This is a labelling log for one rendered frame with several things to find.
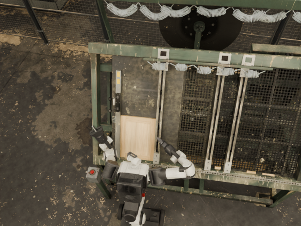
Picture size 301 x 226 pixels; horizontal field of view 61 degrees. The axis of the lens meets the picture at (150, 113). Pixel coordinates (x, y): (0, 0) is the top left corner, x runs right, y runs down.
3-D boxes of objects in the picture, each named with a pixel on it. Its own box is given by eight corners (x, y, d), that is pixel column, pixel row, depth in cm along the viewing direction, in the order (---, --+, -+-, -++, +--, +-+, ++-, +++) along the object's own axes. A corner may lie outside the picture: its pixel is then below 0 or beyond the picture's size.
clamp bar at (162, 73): (152, 159, 276) (148, 171, 254) (159, 47, 235) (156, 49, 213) (161, 161, 275) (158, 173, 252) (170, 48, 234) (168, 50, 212)
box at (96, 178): (89, 182, 279) (85, 177, 264) (92, 172, 285) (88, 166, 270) (100, 184, 277) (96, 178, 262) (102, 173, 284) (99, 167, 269)
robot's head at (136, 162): (136, 169, 218) (136, 162, 213) (127, 163, 223) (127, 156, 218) (141, 165, 222) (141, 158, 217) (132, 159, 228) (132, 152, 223)
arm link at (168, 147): (166, 139, 249) (175, 147, 245) (159, 146, 249) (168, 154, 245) (163, 137, 237) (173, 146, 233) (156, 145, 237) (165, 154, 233)
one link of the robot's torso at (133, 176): (148, 211, 222) (149, 184, 203) (110, 206, 227) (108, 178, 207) (153, 184, 247) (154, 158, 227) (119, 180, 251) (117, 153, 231)
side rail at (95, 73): (96, 150, 290) (92, 154, 279) (94, 51, 252) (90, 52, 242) (101, 150, 289) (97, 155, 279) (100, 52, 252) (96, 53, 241)
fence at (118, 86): (116, 155, 281) (114, 157, 277) (117, 69, 249) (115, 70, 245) (120, 156, 280) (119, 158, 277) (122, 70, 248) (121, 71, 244)
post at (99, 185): (105, 198, 342) (92, 180, 280) (107, 194, 346) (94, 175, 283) (110, 199, 342) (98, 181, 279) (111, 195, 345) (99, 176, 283)
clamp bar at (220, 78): (201, 166, 269) (203, 179, 247) (218, 51, 229) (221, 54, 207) (211, 167, 268) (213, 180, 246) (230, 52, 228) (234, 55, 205)
